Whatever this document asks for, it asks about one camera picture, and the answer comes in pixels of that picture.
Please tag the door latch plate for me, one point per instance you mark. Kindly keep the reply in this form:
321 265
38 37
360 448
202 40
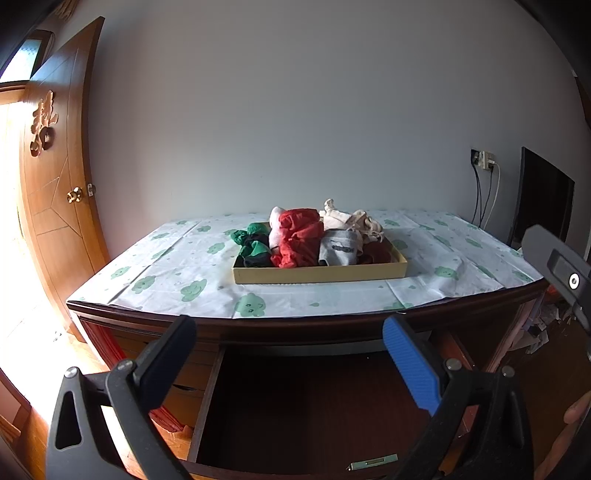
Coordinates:
91 189

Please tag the green and black underwear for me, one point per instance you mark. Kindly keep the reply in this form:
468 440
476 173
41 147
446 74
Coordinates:
256 230

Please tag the transom window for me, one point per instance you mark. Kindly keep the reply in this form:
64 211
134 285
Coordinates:
27 55

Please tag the wall outlet with plugs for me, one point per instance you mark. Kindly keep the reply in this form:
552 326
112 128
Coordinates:
485 160

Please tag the person's right hand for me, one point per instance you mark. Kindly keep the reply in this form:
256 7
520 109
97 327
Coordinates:
579 410

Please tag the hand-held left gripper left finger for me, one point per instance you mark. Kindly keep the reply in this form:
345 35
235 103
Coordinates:
168 353

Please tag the pink underwear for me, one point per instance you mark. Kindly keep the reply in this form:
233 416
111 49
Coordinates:
276 230

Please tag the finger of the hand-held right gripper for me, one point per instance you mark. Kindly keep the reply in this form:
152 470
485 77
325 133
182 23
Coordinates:
554 263

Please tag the brass door knob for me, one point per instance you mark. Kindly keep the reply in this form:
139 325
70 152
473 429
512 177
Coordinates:
75 194

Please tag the cloud print tablecloth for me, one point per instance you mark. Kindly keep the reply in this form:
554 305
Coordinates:
184 258

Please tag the dark wooden side drawer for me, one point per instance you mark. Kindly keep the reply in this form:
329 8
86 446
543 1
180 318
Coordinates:
203 367
184 406

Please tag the shallow cardboard tray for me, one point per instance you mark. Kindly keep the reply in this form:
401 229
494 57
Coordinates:
323 274

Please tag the black monitor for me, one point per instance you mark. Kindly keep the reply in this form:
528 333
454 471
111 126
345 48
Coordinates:
540 194

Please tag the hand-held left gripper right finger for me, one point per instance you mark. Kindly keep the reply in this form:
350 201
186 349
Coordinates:
408 364

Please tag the wooden door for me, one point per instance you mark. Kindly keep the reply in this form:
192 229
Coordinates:
60 138

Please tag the grey underwear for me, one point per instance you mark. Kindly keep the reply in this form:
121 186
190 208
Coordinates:
339 240

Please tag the beige underwear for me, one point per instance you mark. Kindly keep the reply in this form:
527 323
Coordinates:
337 217

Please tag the dark wooden desk drawer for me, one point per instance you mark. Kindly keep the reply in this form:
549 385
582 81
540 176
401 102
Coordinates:
300 406

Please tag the dark wooden desk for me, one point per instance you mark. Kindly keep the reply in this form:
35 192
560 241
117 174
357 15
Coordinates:
300 330

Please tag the carved wooden door ornament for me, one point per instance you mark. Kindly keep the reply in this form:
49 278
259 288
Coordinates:
44 134

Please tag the dark red underwear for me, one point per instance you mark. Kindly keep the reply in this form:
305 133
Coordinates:
376 253

